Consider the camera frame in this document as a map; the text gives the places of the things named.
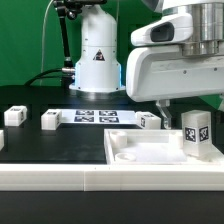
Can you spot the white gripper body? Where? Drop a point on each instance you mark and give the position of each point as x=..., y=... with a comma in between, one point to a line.
x=165, y=64

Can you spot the tag marker sheet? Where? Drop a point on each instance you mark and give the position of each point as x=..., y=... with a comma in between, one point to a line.
x=98, y=116

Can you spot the white obstacle fence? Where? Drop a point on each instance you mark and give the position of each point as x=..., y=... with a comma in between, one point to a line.
x=57, y=177

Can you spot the white square tabletop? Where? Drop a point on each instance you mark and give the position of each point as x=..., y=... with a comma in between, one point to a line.
x=152, y=147

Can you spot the white block left edge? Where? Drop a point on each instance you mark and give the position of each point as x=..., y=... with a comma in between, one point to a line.
x=1, y=139

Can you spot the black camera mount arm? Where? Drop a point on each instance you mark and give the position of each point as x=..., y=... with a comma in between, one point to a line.
x=69, y=9

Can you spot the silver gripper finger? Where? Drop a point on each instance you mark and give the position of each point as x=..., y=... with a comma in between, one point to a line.
x=221, y=105
x=162, y=106

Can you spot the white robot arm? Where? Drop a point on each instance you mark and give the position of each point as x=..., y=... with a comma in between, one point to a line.
x=98, y=71

